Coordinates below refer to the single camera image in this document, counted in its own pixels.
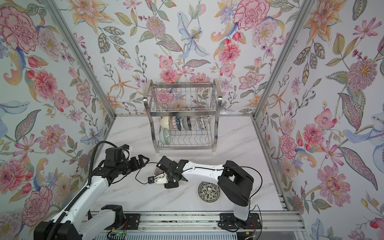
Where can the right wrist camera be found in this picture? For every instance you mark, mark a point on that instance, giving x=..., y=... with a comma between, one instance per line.
x=158, y=179

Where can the blue geometric red bowl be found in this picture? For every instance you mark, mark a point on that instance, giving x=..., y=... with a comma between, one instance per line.
x=176, y=123

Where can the black white floral bowl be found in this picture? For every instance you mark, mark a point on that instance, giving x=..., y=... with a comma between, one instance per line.
x=209, y=192

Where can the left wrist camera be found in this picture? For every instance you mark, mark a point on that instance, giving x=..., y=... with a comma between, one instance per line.
x=126, y=147

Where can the stainless steel dish rack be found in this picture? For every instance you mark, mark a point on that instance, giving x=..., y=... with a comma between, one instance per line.
x=185, y=99

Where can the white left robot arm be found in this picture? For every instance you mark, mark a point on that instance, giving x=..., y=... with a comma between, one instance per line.
x=69, y=223

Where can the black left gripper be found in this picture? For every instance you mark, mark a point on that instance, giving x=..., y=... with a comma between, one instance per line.
x=140, y=160

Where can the pale green bowl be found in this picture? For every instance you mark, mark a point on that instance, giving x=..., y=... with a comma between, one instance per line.
x=164, y=136

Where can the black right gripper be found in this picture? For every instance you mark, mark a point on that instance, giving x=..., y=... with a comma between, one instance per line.
x=170, y=185

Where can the cream white bowl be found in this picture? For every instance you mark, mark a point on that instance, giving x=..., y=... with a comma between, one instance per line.
x=165, y=122

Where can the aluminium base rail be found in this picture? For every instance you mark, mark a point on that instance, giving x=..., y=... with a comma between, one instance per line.
x=266, y=221

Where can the dark petal pattern bowl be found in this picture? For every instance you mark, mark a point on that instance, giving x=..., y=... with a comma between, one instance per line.
x=186, y=123

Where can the pink striped bowl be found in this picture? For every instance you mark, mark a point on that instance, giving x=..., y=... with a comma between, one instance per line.
x=158, y=172

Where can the blue yellow patterned bowl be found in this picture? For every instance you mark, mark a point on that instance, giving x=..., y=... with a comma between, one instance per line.
x=201, y=123

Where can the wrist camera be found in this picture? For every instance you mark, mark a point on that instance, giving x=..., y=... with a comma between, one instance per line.
x=126, y=147
x=158, y=179

